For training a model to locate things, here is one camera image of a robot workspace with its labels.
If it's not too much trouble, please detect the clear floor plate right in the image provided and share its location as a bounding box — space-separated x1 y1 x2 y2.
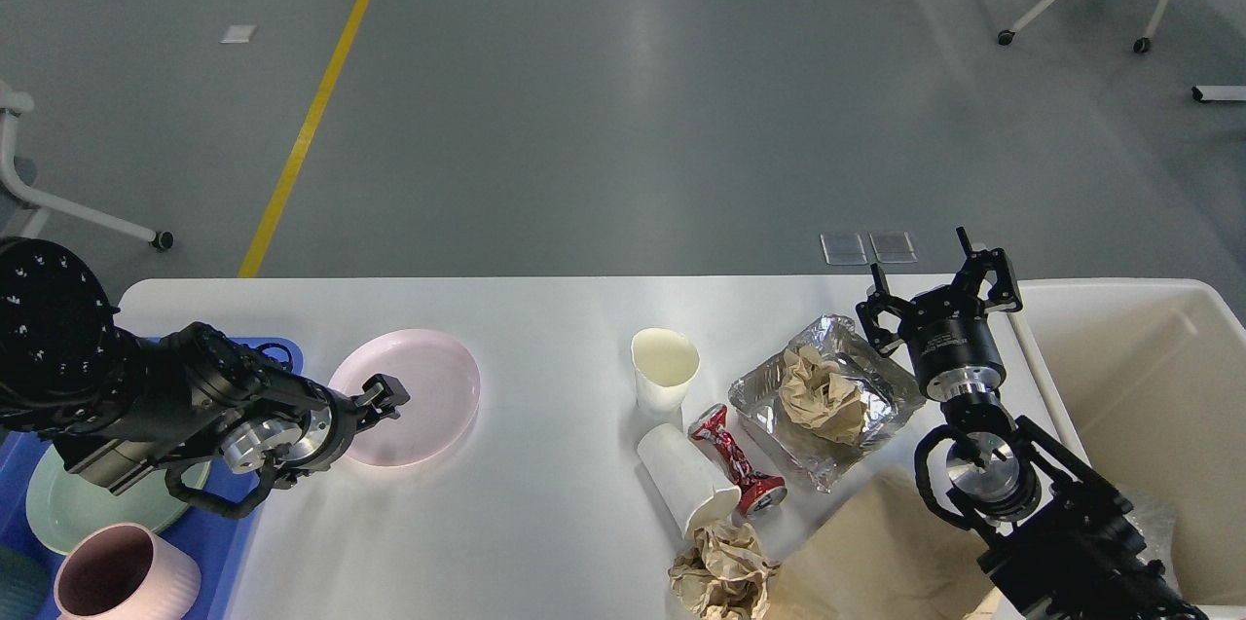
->
868 233 918 264

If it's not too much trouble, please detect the pink ribbed mug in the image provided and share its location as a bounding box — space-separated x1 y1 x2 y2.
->
54 522 202 619

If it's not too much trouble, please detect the blue plastic tray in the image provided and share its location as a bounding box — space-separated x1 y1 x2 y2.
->
1 337 304 619

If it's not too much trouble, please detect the upright white paper cup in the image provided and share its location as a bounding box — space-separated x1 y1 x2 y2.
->
629 327 701 417

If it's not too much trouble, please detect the flat brown paper sheet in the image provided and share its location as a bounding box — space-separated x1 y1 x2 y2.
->
764 466 1003 619

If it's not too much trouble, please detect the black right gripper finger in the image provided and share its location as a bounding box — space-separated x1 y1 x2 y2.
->
949 227 1023 312
856 264 917 355

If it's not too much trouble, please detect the pink plate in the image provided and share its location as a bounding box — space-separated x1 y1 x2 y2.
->
329 327 481 468

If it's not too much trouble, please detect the light green plate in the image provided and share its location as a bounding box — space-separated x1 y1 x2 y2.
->
25 447 189 555

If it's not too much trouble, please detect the beige plastic bin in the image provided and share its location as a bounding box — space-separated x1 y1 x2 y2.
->
1011 278 1245 619

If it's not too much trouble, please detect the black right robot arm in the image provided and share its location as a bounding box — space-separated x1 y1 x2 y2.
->
856 227 1202 619

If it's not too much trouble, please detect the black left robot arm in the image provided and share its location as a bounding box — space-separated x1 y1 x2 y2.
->
1 237 410 519

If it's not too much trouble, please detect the white bar base right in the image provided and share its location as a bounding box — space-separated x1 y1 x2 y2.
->
1190 85 1246 105

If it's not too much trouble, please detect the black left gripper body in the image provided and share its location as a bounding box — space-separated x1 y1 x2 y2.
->
219 388 366 489

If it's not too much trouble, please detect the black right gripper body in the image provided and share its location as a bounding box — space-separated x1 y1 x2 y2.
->
900 284 1007 401

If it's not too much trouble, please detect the grey green mug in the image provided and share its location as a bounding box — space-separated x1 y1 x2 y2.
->
1 547 51 619

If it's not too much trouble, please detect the crushed red soda can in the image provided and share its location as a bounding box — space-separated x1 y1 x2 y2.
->
687 402 787 519

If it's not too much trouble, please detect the lying white paper cup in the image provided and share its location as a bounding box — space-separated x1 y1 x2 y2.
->
637 423 743 542

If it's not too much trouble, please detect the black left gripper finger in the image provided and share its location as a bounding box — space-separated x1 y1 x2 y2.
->
353 375 410 425

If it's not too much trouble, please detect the clear floor plate left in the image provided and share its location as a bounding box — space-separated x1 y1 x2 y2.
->
820 233 868 266

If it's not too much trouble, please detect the clear floor plate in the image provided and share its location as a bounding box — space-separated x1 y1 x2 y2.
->
820 233 868 266
868 233 918 264

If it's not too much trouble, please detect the crumpled brown paper ball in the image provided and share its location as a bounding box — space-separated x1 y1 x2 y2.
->
668 520 782 619

